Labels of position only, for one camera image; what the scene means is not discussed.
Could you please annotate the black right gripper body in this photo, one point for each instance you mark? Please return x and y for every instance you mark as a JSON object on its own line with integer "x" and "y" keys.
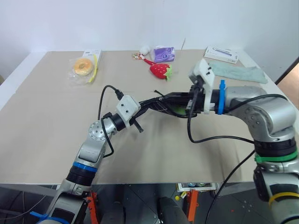
{"x": 198, "y": 102}

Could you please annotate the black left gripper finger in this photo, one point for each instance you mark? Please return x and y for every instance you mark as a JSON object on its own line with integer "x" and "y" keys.
{"x": 154, "y": 102}
{"x": 139, "y": 127}

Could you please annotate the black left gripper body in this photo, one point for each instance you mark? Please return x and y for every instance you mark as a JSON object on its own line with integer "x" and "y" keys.
{"x": 142, "y": 109}

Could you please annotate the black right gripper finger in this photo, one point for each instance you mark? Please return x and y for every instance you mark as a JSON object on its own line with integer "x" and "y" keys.
{"x": 178, "y": 96}
{"x": 187, "y": 113}

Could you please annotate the green highlighter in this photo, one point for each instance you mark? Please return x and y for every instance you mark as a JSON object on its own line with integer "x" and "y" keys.
{"x": 180, "y": 109}

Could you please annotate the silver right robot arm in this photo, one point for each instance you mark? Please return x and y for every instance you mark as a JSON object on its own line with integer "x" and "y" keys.
{"x": 268, "y": 112}

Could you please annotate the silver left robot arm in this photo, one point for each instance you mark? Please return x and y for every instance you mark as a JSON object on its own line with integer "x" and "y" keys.
{"x": 93, "y": 149}

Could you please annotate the red strawberry plush toy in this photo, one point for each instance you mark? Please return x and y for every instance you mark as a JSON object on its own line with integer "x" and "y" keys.
{"x": 158, "y": 71}

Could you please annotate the purple tissue pack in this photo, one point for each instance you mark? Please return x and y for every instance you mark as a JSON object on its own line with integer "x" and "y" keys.
{"x": 163, "y": 54}

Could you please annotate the small colourful paper tag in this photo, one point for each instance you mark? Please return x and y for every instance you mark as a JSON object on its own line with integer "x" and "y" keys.
{"x": 137, "y": 56}

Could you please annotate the light green cloth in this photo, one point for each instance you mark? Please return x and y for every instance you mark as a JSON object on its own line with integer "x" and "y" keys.
{"x": 240, "y": 73}

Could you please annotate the white box with purple print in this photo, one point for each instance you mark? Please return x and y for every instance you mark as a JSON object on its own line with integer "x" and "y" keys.
{"x": 220, "y": 54}

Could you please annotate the white tray under table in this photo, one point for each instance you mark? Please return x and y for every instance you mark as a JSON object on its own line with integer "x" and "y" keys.
{"x": 198, "y": 185}

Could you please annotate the bagel in clear plastic bag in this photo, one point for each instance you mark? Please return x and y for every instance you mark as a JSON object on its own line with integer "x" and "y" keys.
{"x": 81, "y": 66}

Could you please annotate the flat white package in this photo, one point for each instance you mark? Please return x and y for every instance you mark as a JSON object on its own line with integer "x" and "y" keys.
{"x": 90, "y": 52}

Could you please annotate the small yellow object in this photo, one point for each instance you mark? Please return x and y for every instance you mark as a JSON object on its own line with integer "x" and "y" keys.
{"x": 182, "y": 194}

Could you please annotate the orange clamp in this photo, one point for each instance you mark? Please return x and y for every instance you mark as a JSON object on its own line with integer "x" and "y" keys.
{"x": 192, "y": 207}
{"x": 93, "y": 207}

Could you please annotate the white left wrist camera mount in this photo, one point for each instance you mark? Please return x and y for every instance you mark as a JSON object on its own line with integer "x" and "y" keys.
{"x": 127, "y": 107}

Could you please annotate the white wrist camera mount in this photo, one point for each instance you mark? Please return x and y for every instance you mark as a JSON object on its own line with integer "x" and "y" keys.
{"x": 127, "y": 107}
{"x": 206, "y": 74}

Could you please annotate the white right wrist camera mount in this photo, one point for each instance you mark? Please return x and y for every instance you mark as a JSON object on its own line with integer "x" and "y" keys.
{"x": 206, "y": 74}

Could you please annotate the brown door frame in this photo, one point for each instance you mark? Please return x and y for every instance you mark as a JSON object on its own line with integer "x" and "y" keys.
{"x": 288, "y": 70}

